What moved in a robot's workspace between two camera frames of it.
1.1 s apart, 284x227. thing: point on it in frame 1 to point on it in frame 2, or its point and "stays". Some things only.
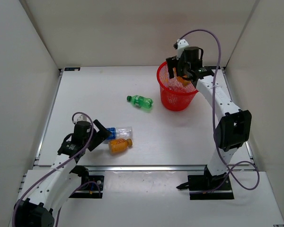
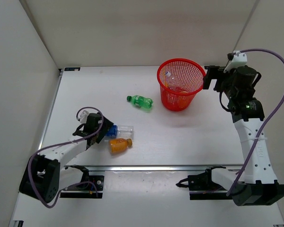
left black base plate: (98, 179) stays
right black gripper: (172, 62) to (214, 72)
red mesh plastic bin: (175, 96) stays
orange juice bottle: (119, 145) stays
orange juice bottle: (184, 82) to (183, 100)
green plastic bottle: (138, 100) stays
